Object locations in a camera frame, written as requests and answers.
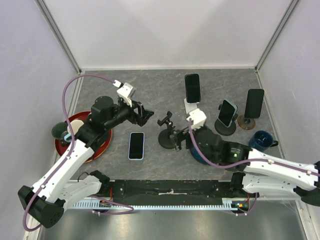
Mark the black phone on wooden stand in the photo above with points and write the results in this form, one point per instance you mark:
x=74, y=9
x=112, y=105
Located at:
x=254, y=103

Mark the white phone stand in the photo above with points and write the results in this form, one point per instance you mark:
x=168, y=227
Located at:
x=189, y=107

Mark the white mug blue handle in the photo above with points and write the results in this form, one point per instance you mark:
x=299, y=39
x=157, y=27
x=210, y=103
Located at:
x=75, y=125

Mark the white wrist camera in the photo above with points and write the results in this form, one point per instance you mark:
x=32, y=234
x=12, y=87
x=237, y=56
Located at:
x=197, y=118
x=125, y=91

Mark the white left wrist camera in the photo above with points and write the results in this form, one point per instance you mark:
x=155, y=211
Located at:
x=125, y=91

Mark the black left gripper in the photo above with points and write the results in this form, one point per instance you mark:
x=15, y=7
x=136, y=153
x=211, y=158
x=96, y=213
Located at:
x=143, y=115

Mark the dark blue mug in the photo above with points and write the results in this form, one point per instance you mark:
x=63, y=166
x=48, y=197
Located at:
x=262, y=140

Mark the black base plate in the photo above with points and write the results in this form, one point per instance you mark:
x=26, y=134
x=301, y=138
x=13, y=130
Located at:
x=131, y=192

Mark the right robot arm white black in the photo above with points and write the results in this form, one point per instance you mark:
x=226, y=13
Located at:
x=254, y=172

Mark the dark green mug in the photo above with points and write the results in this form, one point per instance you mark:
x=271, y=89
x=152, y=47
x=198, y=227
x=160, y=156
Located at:
x=59, y=130

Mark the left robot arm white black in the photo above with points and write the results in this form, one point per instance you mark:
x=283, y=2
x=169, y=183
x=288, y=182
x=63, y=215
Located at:
x=47, y=200

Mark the light blue cable duct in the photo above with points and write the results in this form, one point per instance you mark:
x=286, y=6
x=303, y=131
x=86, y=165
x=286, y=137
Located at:
x=99, y=205

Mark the blue leaf-shaped plate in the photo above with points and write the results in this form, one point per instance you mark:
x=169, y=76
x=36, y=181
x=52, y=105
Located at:
x=205, y=151

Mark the light blue phone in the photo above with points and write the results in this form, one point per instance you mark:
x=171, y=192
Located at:
x=136, y=146

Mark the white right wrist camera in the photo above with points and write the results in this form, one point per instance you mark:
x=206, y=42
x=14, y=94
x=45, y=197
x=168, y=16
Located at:
x=197, y=118

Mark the red round tray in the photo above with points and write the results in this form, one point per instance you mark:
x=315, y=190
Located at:
x=60, y=148

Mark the black round phone stand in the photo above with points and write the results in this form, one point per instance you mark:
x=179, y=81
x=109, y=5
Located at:
x=164, y=138

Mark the wooden round phone stand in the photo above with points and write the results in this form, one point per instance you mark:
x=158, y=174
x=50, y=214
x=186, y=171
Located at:
x=246, y=123

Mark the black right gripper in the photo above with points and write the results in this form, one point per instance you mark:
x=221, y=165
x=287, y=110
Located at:
x=181, y=135

